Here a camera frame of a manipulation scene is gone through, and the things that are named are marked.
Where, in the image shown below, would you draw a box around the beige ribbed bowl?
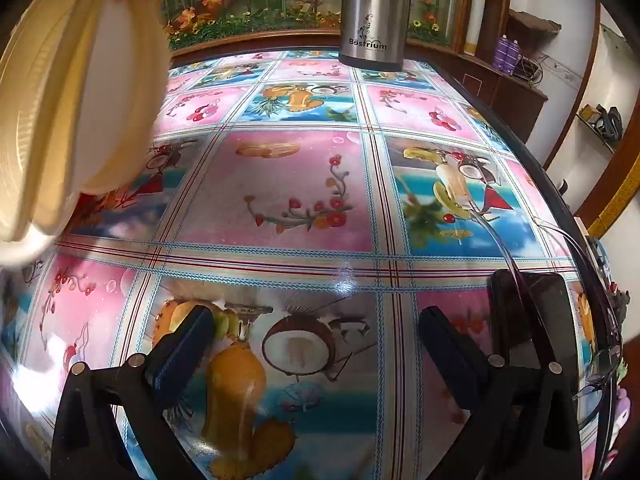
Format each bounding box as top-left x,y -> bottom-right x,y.
80,35 -> 173,197

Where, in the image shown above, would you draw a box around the stainless steel thermos jug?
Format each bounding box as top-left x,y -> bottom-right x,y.
338,0 -> 407,72

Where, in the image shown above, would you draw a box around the clear frame eyeglasses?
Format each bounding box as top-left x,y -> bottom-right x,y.
475,210 -> 626,431

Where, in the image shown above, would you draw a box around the black smartphone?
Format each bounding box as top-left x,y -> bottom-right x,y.
490,270 -> 581,371

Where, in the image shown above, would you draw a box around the white roll with yellow band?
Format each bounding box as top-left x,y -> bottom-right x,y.
462,0 -> 494,57

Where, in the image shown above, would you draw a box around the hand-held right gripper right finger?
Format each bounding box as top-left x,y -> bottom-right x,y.
419,306 -> 583,480

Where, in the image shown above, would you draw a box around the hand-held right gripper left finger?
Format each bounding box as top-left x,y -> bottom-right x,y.
50,305 -> 216,480

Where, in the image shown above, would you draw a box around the pair of shoes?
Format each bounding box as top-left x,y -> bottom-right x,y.
580,104 -> 624,139

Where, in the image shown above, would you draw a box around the cream disposable plates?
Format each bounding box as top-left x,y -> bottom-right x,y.
0,0 -> 103,243

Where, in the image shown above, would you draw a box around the tangled black wire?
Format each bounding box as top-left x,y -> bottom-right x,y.
517,54 -> 544,84

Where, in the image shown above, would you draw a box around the white foam bowl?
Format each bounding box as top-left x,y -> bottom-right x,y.
75,0 -> 168,188

